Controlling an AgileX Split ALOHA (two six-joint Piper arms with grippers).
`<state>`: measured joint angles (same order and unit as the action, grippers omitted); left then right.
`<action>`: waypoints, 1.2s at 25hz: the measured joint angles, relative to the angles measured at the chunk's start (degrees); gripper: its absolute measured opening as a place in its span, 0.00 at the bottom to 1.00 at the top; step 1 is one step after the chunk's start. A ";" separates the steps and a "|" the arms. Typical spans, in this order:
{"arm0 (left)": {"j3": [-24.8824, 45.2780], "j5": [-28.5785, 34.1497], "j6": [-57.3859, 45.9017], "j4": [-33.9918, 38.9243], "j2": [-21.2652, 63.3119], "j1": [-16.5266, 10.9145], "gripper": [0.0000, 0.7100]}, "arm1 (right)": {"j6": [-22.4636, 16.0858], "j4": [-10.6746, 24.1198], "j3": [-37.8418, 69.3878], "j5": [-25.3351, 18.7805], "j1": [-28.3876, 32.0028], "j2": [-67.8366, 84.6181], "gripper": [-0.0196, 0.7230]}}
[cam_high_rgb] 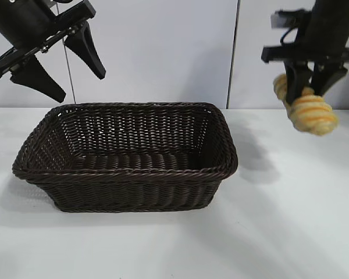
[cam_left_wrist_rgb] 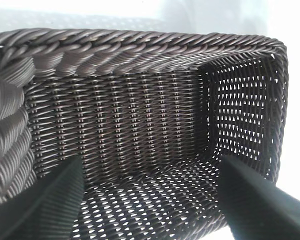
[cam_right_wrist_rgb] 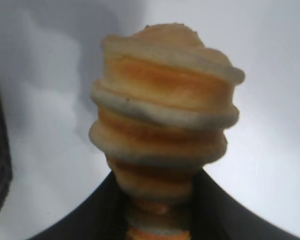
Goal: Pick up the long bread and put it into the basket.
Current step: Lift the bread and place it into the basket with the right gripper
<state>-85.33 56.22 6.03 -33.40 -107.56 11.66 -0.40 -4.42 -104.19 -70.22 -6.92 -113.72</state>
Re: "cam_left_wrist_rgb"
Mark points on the dark brown wicker basket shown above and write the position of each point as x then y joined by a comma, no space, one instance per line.
140,112

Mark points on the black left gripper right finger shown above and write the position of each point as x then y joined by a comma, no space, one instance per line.
260,210

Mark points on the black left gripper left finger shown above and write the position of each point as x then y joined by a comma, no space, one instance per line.
40,215

